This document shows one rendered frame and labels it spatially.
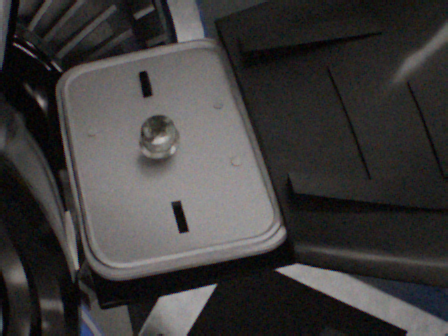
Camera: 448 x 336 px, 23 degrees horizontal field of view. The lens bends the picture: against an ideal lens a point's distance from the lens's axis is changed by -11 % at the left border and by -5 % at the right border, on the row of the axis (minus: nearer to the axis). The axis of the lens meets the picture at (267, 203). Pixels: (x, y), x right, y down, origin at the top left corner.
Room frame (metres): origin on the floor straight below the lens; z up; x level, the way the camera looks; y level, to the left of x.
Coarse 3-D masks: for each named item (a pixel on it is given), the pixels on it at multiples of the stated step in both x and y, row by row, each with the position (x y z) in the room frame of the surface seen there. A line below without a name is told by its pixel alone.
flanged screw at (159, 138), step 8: (152, 120) 0.20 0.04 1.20; (160, 120) 0.20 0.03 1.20; (168, 120) 0.20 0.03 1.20; (144, 128) 0.19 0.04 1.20; (152, 128) 0.20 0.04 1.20; (160, 128) 0.20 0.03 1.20; (168, 128) 0.19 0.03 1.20; (176, 128) 0.20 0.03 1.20; (144, 136) 0.19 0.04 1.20; (152, 136) 0.19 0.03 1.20; (160, 136) 0.19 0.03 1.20; (168, 136) 0.19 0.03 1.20; (176, 136) 0.19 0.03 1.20; (144, 144) 0.19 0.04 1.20; (152, 144) 0.19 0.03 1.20; (160, 144) 0.19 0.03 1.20; (168, 144) 0.19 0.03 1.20; (176, 144) 0.19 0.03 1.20; (144, 152) 0.19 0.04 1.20; (152, 152) 0.19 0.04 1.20; (160, 152) 0.19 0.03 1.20; (168, 152) 0.19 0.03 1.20
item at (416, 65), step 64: (320, 0) 0.26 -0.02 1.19; (384, 0) 0.26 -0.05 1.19; (256, 64) 0.22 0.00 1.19; (320, 64) 0.22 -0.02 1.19; (384, 64) 0.22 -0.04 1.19; (256, 128) 0.20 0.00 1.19; (320, 128) 0.20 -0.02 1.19; (384, 128) 0.20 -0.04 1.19; (320, 192) 0.17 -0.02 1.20; (384, 192) 0.17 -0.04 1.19; (320, 256) 0.15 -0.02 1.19; (384, 256) 0.15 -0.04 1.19
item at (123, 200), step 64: (128, 64) 0.23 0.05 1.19; (192, 64) 0.23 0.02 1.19; (64, 128) 0.20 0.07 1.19; (128, 128) 0.20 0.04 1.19; (192, 128) 0.20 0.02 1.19; (128, 192) 0.18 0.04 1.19; (192, 192) 0.18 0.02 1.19; (256, 192) 0.18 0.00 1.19; (128, 256) 0.15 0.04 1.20; (192, 256) 0.15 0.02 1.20
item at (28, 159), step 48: (48, 48) 0.25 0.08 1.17; (0, 96) 0.20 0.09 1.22; (48, 96) 0.23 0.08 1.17; (0, 144) 0.17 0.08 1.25; (48, 144) 0.19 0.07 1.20; (0, 192) 0.15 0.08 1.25; (48, 192) 0.16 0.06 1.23; (0, 240) 0.14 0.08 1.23; (48, 240) 0.14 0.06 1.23; (0, 288) 0.13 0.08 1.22; (48, 288) 0.13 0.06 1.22
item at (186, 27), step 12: (168, 0) 0.34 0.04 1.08; (180, 0) 0.34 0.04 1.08; (192, 0) 0.34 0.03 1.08; (168, 12) 0.34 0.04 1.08; (180, 12) 0.34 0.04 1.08; (192, 12) 0.34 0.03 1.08; (168, 24) 0.34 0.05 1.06; (180, 24) 0.33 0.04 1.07; (192, 24) 0.33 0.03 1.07; (204, 24) 0.34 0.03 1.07; (168, 36) 0.35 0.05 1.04; (180, 36) 0.33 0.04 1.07; (192, 36) 0.33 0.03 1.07; (204, 36) 0.33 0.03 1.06
